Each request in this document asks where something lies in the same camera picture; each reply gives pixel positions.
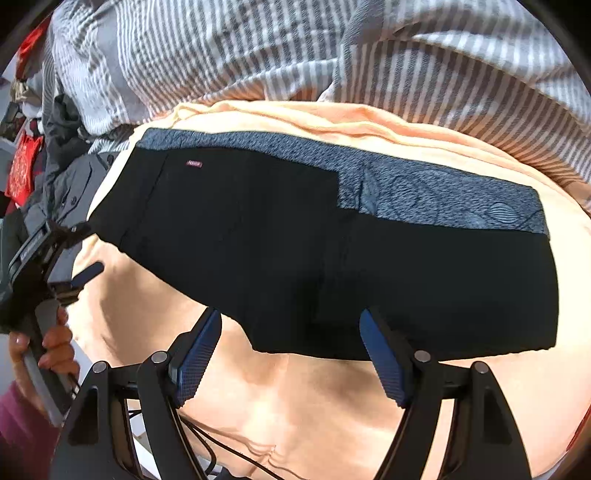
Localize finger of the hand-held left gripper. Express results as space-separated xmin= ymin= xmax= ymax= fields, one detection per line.
xmin=42 ymin=220 xmax=93 ymax=252
xmin=54 ymin=261 xmax=105 ymax=297

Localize grey buttoned jacket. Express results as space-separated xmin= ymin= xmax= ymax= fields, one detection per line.
xmin=21 ymin=151 xmax=118 ymax=227

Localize black cable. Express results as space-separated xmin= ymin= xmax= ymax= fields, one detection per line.
xmin=178 ymin=413 xmax=280 ymax=480

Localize grey striped duvet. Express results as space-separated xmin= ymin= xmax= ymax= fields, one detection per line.
xmin=44 ymin=0 xmax=591 ymax=214

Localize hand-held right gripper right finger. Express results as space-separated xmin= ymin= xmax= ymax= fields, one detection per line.
xmin=359 ymin=308 xmax=536 ymax=480

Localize person's left hand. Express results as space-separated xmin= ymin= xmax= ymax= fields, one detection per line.
xmin=8 ymin=307 xmax=80 ymax=417

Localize red patterned cushion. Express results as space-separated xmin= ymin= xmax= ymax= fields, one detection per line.
xmin=8 ymin=133 xmax=45 ymax=209

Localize dark grey jacket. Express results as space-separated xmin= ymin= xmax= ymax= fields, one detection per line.
xmin=42 ymin=92 xmax=90 ymax=174

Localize person's left forearm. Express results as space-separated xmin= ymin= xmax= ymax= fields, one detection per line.
xmin=0 ymin=382 xmax=55 ymax=480

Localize peach blanket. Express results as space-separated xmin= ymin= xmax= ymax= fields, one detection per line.
xmin=71 ymin=99 xmax=591 ymax=480

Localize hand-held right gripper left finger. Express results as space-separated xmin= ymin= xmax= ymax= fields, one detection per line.
xmin=48 ymin=307 xmax=223 ymax=480

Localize blue leaf-patterned cloth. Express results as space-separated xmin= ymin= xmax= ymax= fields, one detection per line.
xmin=136 ymin=128 xmax=550 ymax=238

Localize black pants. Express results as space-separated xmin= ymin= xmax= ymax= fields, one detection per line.
xmin=88 ymin=138 xmax=560 ymax=364

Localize red cloth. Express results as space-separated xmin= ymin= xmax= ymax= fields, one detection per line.
xmin=16 ymin=21 xmax=51 ymax=80

